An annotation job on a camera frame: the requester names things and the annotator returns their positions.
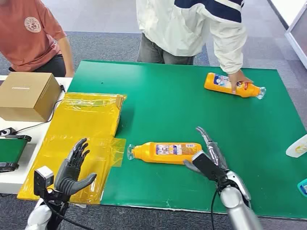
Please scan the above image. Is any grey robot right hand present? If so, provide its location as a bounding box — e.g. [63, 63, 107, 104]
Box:
[184, 126, 229, 175]

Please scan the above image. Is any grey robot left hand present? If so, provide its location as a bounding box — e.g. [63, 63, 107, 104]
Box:
[54, 138, 98, 197]

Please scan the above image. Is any white-jacket person's left hand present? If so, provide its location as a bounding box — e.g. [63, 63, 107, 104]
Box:
[228, 69, 254, 95]

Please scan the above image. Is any orange detergent bottle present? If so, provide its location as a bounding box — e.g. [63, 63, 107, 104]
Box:
[204, 72, 267, 100]
[127, 141, 203, 166]

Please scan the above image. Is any white plastic bottle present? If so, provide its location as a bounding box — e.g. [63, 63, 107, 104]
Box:
[285, 134, 307, 159]

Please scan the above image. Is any yellow plastic bag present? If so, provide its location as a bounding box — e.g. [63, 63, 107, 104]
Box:
[17, 92, 127, 205]

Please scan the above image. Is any white side table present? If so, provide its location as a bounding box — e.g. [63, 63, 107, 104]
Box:
[0, 75, 73, 195]

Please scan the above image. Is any green table mat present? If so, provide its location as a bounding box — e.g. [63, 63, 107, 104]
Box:
[68, 60, 307, 219]

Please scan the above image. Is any small green belt conveyor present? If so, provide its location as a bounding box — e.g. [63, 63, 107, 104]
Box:
[0, 134, 33, 173]

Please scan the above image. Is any person in white jacket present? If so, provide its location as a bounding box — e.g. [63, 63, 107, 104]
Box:
[135, 0, 248, 76]

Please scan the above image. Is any white framed grey panel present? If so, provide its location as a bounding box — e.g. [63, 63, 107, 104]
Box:
[284, 2, 307, 70]

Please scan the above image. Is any small black device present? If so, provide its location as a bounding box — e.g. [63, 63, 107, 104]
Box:
[0, 127, 17, 137]

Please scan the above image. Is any brown cardboard box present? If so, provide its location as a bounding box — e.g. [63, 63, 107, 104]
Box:
[0, 72, 62, 123]

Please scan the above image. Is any teal plastic object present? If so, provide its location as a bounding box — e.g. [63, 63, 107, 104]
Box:
[297, 178, 307, 198]

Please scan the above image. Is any person in orange shirt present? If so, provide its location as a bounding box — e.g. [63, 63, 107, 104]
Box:
[0, 0, 75, 78]

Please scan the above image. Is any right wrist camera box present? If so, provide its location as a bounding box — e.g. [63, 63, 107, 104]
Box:
[191, 151, 227, 184]

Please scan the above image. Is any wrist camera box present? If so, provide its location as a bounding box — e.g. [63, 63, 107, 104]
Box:
[191, 151, 227, 184]
[33, 165, 54, 197]

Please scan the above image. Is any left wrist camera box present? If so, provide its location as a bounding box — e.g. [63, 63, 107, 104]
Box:
[33, 165, 54, 197]

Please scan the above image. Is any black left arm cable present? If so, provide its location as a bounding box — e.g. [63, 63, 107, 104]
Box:
[42, 198, 96, 230]

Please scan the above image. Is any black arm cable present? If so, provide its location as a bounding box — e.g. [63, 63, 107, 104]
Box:
[42, 198, 96, 230]
[210, 186, 219, 230]

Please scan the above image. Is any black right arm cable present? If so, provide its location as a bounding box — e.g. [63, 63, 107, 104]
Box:
[210, 186, 219, 230]

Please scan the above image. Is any thin black table cable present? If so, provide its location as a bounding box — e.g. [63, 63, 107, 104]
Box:
[11, 84, 66, 134]

